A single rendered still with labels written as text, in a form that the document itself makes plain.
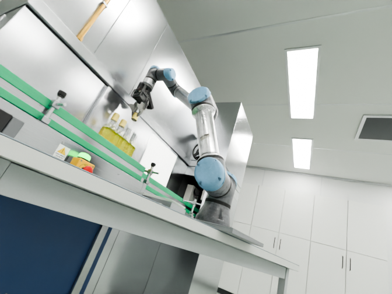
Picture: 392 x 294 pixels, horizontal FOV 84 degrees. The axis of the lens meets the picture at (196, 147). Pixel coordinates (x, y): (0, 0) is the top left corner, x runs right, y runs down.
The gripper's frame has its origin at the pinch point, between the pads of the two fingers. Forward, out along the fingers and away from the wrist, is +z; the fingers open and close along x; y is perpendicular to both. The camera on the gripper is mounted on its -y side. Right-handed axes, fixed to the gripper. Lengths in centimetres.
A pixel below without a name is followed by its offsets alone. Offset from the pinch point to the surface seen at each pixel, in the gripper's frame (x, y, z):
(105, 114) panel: -12.3, 9.9, 6.7
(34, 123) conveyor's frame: 15, 48, 38
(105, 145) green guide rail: 13.3, 19.3, 30.1
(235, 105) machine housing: 18, -98, -85
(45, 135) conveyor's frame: 15, 43, 39
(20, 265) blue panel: 13, 27, 79
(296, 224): 80, -373, -27
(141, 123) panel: -12.1, -17.7, -5.0
